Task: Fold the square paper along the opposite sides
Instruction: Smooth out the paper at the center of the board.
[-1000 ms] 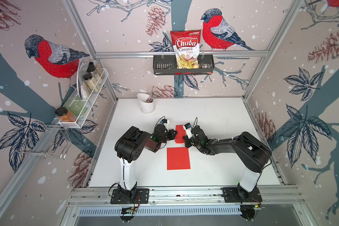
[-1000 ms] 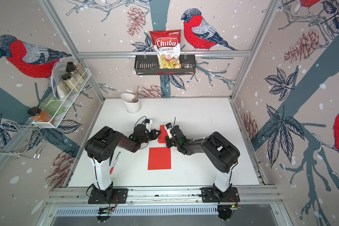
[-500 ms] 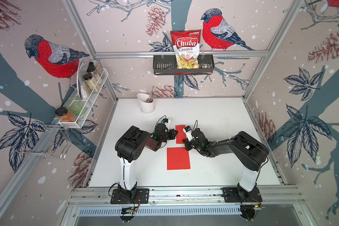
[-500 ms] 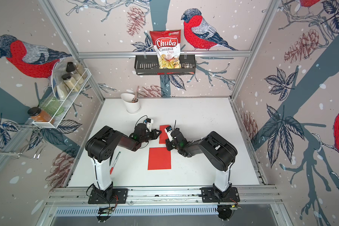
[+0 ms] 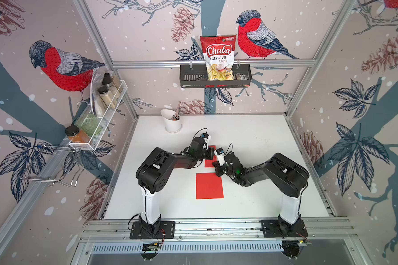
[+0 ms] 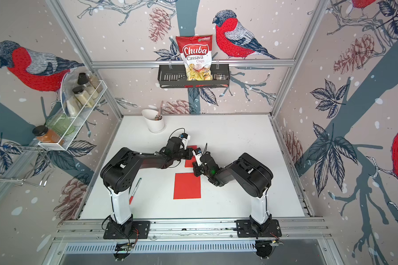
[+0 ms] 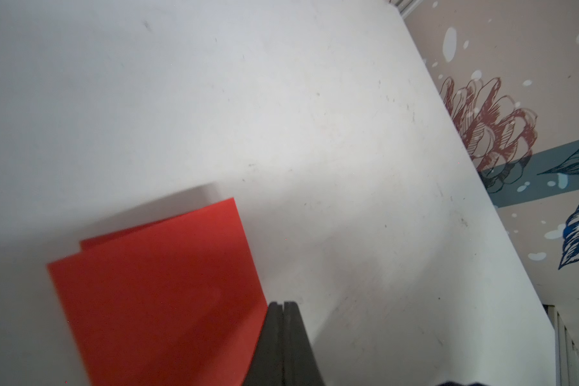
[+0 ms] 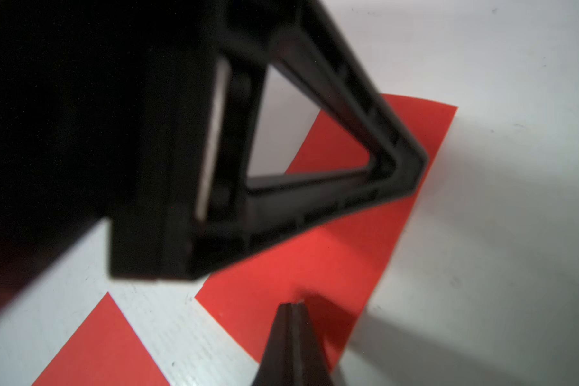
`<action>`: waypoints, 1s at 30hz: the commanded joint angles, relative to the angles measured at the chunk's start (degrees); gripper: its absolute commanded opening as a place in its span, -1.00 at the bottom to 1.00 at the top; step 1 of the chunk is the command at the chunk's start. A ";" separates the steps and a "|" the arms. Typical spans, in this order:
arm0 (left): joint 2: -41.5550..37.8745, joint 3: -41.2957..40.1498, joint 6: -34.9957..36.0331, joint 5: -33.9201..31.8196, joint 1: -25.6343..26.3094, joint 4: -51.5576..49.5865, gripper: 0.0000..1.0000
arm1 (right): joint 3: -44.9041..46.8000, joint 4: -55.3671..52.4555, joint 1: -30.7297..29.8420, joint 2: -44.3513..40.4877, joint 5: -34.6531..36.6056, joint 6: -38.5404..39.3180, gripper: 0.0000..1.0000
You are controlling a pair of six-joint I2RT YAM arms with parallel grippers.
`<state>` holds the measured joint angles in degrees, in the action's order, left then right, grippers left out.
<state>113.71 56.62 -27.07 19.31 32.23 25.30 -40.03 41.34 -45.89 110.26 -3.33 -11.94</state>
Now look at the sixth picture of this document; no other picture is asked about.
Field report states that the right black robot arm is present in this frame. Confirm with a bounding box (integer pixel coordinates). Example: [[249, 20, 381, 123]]
[[192, 149, 273, 237]]

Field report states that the chrome wire hook rack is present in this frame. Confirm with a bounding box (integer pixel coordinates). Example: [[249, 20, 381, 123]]
[[0, 142, 56, 187]]

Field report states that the black-lid spice jar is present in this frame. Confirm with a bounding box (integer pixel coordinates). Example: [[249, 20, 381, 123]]
[[73, 86, 95, 108], [77, 72, 102, 94]]

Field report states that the black-lid spice jar upper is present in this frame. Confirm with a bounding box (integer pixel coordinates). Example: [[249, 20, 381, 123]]
[[77, 72, 102, 94]]

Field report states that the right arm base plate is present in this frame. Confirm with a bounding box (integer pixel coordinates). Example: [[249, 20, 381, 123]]
[[235, 218, 282, 238]]

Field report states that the Chuba cassava chips bag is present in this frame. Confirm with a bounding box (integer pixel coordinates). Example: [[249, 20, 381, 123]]
[[176, 35, 213, 81]]

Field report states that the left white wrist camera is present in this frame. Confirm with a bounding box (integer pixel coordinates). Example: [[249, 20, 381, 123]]
[[179, 132, 190, 150]]

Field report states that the green contents glass jar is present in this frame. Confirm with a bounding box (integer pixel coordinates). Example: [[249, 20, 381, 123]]
[[46, 113, 75, 136]]

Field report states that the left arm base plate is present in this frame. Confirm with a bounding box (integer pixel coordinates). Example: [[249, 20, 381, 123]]
[[103, 220, 150, 240]]

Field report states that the white utensil cup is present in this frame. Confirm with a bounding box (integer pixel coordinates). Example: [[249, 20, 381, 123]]
[[142, 109, 165, 134]]

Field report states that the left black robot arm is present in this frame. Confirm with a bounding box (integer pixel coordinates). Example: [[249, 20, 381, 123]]
[[100, 132, 192, 239]]

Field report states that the black-lid spice jar lower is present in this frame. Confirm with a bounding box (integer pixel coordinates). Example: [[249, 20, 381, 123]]
[[73, 86, 95, 108]]

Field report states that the aluminium mounting rail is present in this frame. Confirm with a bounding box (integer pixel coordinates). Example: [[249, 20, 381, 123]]
[[43, 217, 344, 265]]

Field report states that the red marker pen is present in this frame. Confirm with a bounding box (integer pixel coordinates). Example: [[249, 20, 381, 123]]
[[129, 178, 142, 205]]

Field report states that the white wire spice rack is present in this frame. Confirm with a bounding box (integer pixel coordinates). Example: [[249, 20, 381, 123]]
[[39, 67, 107, 151]]

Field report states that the orange spice jar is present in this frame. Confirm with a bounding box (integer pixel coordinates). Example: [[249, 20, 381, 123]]
[[32, 125, 64, 145]]

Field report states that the black wire wall basket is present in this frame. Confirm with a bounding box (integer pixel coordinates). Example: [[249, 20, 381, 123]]
[[158, 64, 230, 88]]

